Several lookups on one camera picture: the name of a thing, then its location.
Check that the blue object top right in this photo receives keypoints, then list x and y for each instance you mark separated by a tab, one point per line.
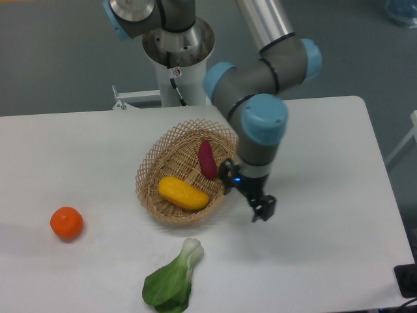
403	12

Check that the white frame at right edge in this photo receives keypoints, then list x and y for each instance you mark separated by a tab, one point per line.
404	147

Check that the orange tangerine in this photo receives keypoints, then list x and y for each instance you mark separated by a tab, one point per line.
66	223

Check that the woven wicker basket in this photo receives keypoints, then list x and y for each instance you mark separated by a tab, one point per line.
176	154

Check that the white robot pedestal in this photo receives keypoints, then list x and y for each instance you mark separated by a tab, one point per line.
180	61

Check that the green bok choy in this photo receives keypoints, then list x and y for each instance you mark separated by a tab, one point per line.
168	289

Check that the yellow mango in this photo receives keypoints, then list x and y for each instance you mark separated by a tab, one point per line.
182	194

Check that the black device at table corner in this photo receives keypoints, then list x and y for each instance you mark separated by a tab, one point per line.
406	279

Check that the purple sweet potato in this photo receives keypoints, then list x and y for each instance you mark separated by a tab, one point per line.
207	162

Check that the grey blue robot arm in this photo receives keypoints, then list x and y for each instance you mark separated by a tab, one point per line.
248	98

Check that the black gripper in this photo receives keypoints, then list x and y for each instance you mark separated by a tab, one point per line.
249	180

